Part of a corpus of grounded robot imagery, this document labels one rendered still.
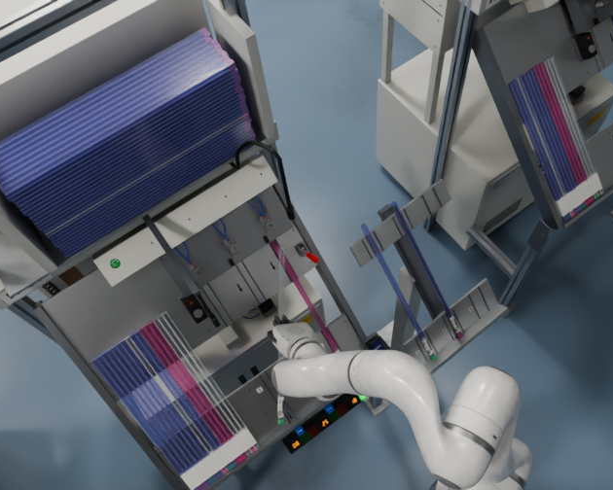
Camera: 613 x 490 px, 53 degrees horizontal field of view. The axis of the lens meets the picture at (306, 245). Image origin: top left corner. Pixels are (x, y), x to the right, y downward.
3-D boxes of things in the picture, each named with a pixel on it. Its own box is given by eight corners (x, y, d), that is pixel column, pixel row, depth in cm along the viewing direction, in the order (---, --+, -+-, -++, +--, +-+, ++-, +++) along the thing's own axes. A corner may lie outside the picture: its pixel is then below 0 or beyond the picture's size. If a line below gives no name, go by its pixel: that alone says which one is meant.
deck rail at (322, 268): (372, 355, 193) (380, 362, 188) (367, 359, 193) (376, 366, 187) (263, 160, 169) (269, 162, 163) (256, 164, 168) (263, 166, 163)
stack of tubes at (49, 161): (258, 142, 147) (236, 60, 123) (66, 259, 136) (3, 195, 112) (230, 110, 152) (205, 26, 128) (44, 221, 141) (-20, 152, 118)
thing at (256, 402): (369, 359, 190) (374, 363, 187) (188, 491, 177) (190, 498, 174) (342, 311, 183) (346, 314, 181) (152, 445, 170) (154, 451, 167)
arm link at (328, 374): (320, 408, 115) (270, 399, 143) (394, 391, 121) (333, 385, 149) (312, 361, 116) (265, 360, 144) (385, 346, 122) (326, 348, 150)
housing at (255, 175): (263, 177, 171) (278, 181, 158) (108, 273, 161) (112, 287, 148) (248, 152, 168) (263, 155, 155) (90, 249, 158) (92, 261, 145)
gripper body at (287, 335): (325, 337, 152) (307, 317, 162) (287, 342, 148) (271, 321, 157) (322, 364, 155) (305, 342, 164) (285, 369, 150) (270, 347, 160)
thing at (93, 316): (311, 262, 180) (318, 264, 175) (115, 395, 166) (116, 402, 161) (257, 164, 168) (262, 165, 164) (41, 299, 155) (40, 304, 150)
